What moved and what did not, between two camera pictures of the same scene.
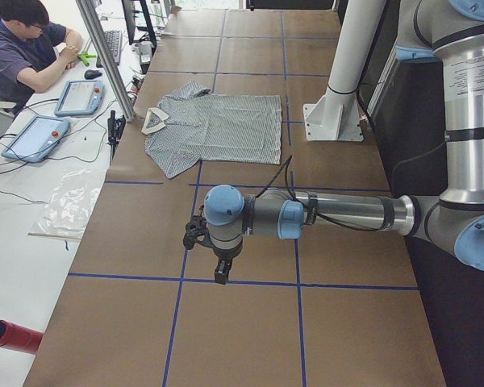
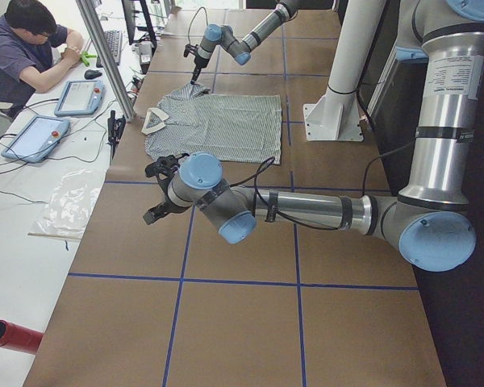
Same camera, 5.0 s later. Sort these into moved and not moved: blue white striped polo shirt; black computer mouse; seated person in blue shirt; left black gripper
Moved: left black gripper
Not moved: black computer mouse; seated person in blue shirt; blue white striped polo shirt
